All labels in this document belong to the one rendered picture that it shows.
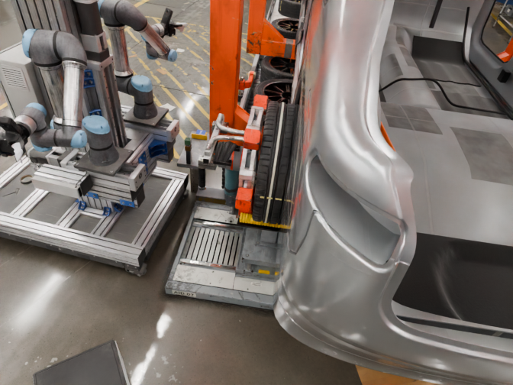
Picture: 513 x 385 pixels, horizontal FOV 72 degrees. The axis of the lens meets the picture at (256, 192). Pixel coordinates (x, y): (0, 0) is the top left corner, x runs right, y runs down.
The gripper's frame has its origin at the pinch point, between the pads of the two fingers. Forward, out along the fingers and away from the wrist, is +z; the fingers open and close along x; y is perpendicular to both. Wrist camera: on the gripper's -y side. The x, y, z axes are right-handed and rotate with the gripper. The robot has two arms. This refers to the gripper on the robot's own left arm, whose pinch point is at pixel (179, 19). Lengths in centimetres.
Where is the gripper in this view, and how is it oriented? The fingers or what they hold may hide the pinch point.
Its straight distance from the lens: 273.3
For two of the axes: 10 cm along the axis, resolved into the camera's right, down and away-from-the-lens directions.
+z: 4.6, -5.5, 6.9
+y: -2.1, 6.9, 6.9
